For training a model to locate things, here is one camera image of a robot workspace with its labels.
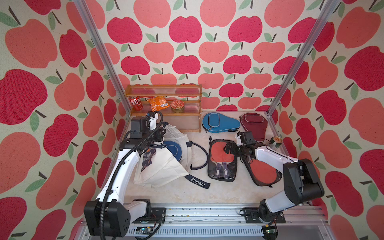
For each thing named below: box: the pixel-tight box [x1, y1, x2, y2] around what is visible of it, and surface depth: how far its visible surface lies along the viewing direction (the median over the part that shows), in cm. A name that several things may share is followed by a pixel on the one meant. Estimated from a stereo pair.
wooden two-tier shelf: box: [124, 84, 203, 133], surface depth 103 cm
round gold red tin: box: [170, 100, 185, 113], surface depth 103 cm
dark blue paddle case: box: [163, 141, 182, 162], surface depth 95 cm
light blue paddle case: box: [202, 112, 241, 133], surface depth 112 cm
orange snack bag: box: [147, 96, 170, 112], surface depth 103 cm
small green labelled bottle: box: [270, 136, 283, 149], surface depth 92 cm
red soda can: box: [129, 96, 144, 111], surface depth 98 cm
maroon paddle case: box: [239, 112, 268, 143], surface depth 112 cm
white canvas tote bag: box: [133, 124, 211, 189], surface depth 77 cm
